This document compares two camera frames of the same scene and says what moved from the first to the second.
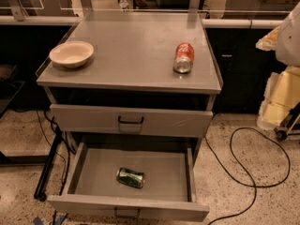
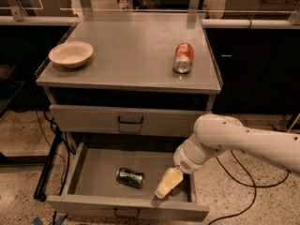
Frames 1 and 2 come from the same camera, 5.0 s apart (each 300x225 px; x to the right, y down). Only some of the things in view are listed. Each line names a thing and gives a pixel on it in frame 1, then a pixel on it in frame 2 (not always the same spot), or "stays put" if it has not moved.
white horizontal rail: (243, 23) stays put
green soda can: (130, 177) stays put
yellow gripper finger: (269, 41) -> (187, 157)
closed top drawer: (128, 120) stays put
